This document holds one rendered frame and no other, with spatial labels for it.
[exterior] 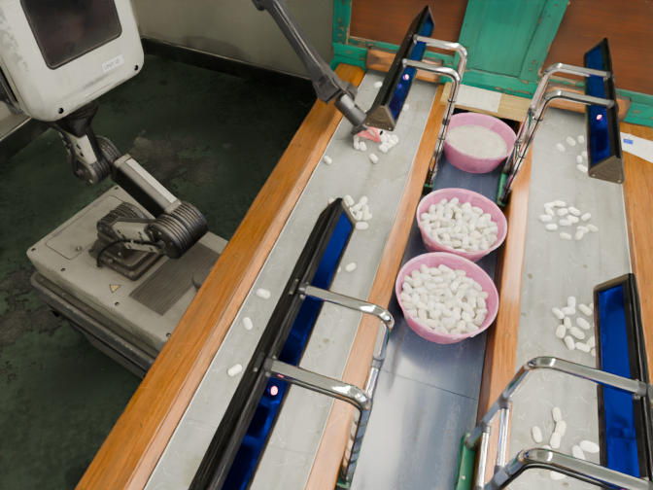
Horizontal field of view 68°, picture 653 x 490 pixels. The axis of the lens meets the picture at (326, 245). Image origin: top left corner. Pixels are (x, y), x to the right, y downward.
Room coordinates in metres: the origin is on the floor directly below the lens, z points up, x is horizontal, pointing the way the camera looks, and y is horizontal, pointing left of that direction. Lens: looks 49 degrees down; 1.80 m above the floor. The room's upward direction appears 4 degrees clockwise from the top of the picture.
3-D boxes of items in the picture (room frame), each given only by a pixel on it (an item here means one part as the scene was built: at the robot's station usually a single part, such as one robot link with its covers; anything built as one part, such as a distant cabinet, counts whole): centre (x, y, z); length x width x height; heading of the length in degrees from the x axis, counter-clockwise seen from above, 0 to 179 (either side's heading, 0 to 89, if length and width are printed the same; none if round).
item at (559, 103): (1.62, -0.91, 0.83); 0.30 x 0.06 x 0.07; 75
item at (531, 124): (1.22, -0.66, 0.90); 0.20 x 0.19 x 0.45; 165
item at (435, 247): (1.02, -0.40, 0.72); 0.27 x 0.27 x 0.10
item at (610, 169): (1.21, -0.74, 1.08); 0.62 x 0.08 x 0.07; 165
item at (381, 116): (1.36, -0.20, 1.08); 0.62 x 0.08 x 0.07; 165
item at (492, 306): (0.75, -0.32, 0.72); 0.27 x 0.27 x 0.10
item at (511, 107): (1.66, -0.57, 0.77); 0.33 x 0.15 x 0.01; 75
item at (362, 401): (0.40, -0.02, 0.90); 0.20 x 0.19 x 0.45; 165
